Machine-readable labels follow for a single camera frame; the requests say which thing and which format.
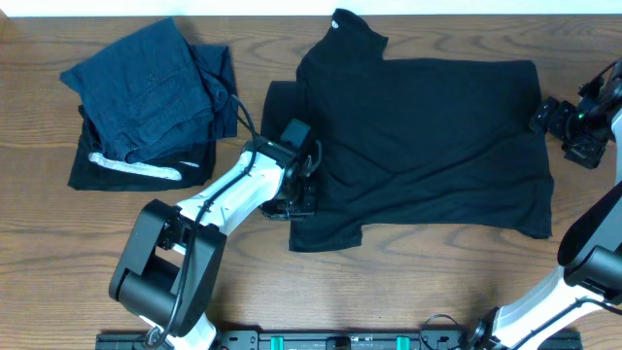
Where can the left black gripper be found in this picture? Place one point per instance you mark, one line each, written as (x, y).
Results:
(301, 197)

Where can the folded black garment white stripe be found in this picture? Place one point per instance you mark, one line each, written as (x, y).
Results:
(92, 171)

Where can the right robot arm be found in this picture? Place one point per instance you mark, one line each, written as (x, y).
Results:
(587, 277)

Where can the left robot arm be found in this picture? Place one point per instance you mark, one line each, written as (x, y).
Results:
(167, 271)

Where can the black polo shirt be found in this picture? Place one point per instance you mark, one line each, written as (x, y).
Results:
(413, 141)

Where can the folded dark blue shorts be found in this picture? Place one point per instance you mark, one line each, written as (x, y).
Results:
(152, 93)

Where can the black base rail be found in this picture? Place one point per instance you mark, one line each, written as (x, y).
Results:
(251, 340)

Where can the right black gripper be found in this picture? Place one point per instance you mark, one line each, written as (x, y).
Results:
(560, 122)

